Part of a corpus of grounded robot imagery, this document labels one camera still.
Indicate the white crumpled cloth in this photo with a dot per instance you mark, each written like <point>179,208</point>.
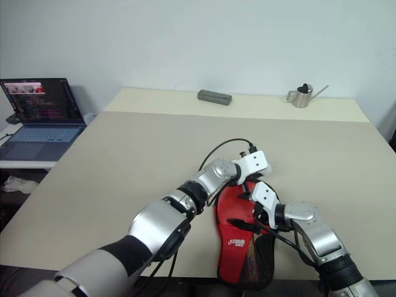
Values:
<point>18,185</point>

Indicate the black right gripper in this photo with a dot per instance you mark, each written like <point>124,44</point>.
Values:
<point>263,221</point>

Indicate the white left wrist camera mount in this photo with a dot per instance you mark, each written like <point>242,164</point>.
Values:
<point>253,162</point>

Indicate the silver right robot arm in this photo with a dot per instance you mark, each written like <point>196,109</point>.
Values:
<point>321,238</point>

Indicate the open blue laptop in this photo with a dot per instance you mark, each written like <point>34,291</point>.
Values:
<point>40,108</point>

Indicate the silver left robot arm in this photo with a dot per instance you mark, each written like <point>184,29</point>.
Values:
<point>161,222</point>

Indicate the small black desk item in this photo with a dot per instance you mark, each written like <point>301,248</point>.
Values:
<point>14,119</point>

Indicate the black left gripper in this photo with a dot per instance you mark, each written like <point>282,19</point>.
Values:
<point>251,182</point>

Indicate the red and black paddle case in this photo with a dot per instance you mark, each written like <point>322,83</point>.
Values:
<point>232,213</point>

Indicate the silver metal watering can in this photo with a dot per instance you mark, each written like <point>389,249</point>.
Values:
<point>301,97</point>

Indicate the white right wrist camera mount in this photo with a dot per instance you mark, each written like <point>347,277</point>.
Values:
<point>266,198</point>

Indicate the grey rectangular block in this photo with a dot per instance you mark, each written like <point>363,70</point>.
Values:
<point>214,97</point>

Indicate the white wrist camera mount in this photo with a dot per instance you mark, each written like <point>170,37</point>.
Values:
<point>266,198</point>
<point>253,162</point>

